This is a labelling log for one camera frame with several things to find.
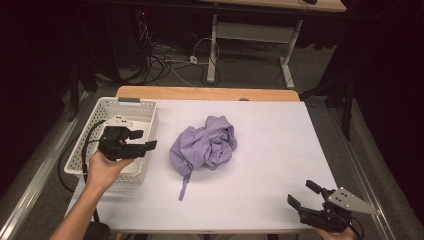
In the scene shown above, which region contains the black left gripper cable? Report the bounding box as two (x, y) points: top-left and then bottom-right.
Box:
(58, 119), (108, 195)

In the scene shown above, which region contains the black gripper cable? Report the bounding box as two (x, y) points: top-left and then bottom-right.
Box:
(348, 216), (365, 240)
(58, 119), (108, 195)

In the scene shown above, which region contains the light wooden desk top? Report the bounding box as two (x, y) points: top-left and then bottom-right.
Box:
(199, 0), (348, 14)

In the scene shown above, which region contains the person's left hand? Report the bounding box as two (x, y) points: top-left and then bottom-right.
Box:
(85, 150), (135, 194)

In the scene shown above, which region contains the white cable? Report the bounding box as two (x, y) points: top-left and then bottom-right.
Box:
(164, 37), (221, 88)

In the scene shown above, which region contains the person's right hand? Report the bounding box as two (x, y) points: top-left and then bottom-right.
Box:
(312, 226), (358, 240)

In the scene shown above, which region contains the white perforated plastic basket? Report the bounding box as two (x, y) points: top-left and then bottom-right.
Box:
(64, 96), (158, 184)

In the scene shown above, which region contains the black chair seat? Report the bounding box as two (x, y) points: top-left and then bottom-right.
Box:
(83, 209), (111, 240)

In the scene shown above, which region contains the tangle of black cables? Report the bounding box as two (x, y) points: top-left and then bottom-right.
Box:
(131, 9), (223, 87)

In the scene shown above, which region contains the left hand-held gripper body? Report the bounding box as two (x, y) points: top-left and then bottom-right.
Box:
(97, 115), (148, 162)

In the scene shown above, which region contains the purple garment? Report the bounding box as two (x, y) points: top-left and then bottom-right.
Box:
(168, 115), (238, 202)

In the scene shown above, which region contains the white table cover sheet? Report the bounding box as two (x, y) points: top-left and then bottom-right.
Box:
(66, 99), (339, 232)

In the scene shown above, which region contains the black metal stand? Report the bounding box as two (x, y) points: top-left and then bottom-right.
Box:
(66, 63), (98, 123)

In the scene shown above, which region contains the black computer tower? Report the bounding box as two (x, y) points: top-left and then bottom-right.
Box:
(103, 6), (148, 69)

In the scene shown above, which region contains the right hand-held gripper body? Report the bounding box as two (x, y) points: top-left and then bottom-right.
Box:
(298, 187), (381, 234)

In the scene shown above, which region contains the silver metal rail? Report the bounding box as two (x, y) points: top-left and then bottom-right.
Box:
(328, 105), (397, 240)
(0, 90), (90, 240)

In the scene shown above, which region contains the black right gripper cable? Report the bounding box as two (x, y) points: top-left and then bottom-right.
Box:
(348, 216), (365, 240)

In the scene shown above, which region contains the white metal desk frame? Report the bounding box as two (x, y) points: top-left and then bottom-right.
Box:
(206, 13), (304, 90)

